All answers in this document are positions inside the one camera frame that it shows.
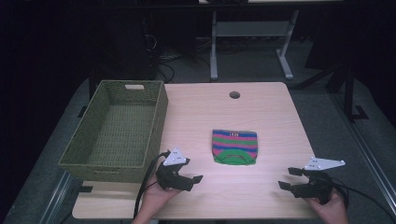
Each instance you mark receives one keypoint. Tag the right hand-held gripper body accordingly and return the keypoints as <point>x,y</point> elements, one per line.
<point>319,186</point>

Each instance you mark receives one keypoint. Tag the striped knitted pet sweater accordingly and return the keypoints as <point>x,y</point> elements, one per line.
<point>235,146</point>

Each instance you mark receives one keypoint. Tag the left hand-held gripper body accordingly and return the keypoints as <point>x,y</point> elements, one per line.
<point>169,179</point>

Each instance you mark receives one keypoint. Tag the person's right hand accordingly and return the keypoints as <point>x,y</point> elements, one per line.
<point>333,213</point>

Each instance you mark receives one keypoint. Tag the black metal stand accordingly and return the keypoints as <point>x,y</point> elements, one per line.
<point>349,93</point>

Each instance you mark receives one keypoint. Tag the grey metal desk frame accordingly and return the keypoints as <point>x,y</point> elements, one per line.
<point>249,28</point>

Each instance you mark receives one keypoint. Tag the person's left hand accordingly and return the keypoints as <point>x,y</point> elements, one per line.
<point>152,199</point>

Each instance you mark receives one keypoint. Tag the metal floor rail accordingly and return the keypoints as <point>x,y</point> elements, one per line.
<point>367,149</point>
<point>56,199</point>

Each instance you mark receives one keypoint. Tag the green woven basket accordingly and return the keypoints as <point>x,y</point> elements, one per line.
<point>121,130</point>

